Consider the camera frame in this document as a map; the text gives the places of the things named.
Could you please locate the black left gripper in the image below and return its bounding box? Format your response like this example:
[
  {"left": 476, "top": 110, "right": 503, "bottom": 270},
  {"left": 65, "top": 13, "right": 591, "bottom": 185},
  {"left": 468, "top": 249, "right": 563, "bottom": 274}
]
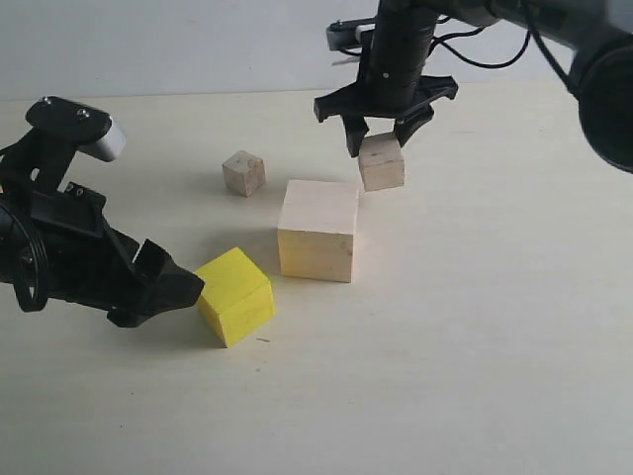
[{"left": 1, "top": 189, "right": 204, "bottom": 328}]

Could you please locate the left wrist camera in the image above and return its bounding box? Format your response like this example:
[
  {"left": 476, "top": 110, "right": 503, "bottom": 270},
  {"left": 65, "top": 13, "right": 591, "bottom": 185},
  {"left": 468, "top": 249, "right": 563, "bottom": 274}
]
[{"left": 1, "top": 96, "right": 127, "bottom": 194}]

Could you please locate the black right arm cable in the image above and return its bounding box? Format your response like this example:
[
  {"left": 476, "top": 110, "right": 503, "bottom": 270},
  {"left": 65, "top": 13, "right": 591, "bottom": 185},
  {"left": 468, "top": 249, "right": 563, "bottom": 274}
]
[{"left": 429, "top": 14, "right": 580, "bottom": 95}]

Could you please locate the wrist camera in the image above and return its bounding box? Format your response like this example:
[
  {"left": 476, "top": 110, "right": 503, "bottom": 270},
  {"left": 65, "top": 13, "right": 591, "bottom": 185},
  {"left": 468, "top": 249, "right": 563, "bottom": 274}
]
[
  {"left": 1, "top": 96, "right": 127, "bottom": 194},
  {"left": 325, "top": 17, "right": 376, "bottom": 51}
]

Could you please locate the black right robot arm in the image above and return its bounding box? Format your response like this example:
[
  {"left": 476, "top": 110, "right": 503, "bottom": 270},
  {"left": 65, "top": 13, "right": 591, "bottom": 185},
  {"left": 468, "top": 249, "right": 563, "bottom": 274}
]
[{"left": 314, "top": 1, "right": 632, "bottom": 173}]

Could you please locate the yellow cube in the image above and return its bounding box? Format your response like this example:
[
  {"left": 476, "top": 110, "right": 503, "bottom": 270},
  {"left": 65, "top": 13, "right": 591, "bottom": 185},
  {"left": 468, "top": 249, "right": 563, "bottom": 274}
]
[{"left": 194, "top": 247, "right": 275, "bottom": 347}]

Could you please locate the small wooden cube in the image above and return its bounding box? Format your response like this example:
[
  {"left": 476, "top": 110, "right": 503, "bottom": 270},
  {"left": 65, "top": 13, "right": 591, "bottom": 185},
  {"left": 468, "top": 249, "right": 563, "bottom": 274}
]
[{"left": 222, "top": 150, "right": 266, "bottom": 197}]

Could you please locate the medium wooden cube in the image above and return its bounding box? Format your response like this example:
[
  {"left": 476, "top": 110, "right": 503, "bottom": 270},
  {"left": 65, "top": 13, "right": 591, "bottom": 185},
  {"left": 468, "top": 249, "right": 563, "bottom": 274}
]
[{"left": 358, "top": 133, "right": 406, "bottom": 192}]

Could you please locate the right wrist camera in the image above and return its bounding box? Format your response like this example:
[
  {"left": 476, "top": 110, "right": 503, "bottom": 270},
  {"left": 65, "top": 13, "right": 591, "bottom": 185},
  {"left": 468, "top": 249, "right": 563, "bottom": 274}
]
[{"left": 325, "top": 17, "right": 376, "bottom": 51}]

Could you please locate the large wooden cube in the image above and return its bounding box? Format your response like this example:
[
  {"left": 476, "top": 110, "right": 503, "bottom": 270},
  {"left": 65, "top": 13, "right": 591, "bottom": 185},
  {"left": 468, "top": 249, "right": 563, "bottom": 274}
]
[{"left": 277, "top": 179, "right": 359, "bottom": 283}]

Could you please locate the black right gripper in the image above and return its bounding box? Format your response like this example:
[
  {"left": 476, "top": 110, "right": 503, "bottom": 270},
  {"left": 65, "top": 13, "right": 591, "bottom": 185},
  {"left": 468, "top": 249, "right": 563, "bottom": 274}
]
[{"left": 314, "top": 9, "right": 458, "bottom": 157}]

